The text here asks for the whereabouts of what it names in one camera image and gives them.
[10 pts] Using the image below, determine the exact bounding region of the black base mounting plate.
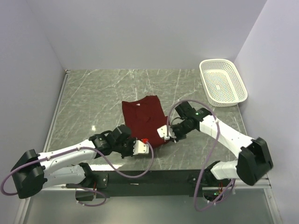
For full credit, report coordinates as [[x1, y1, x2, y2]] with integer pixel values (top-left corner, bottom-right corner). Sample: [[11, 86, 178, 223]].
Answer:
[[66, 169, 234, 199]]

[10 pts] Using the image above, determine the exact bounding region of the aluminium frame rail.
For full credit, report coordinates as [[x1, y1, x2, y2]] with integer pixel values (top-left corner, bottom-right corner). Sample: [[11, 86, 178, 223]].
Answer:
[[235, 178, 272, 189]]

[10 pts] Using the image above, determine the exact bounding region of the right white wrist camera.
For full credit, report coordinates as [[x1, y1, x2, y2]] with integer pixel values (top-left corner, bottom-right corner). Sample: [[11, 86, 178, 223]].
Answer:
[[157, 125, 176, 141]]

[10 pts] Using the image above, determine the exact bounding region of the white perforated plastic basket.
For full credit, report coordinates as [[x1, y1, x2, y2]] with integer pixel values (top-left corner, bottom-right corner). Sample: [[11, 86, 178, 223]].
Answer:
[[199, 59, 248, 107]]

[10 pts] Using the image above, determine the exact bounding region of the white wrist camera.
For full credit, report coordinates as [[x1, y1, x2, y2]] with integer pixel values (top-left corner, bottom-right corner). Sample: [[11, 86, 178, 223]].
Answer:
[[157, 125, 176, 141], [133, 140, 150, 155]]

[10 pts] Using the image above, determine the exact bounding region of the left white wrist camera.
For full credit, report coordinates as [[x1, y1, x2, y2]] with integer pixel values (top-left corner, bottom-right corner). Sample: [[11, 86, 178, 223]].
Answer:
[[133, 140, 150, 155]]

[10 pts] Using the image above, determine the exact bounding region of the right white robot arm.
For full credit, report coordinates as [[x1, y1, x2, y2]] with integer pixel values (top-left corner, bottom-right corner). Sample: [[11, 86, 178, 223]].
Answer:
[[169, 101, 273, 186]]

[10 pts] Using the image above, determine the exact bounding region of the dark red polo shirt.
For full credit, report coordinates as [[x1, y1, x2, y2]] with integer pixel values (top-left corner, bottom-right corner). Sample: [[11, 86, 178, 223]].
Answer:
[[122, 95, 167, 148]]

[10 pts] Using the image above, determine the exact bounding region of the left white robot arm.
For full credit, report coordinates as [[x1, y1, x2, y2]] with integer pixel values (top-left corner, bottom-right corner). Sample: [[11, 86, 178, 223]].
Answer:
[[11, 125, 148, 199]]

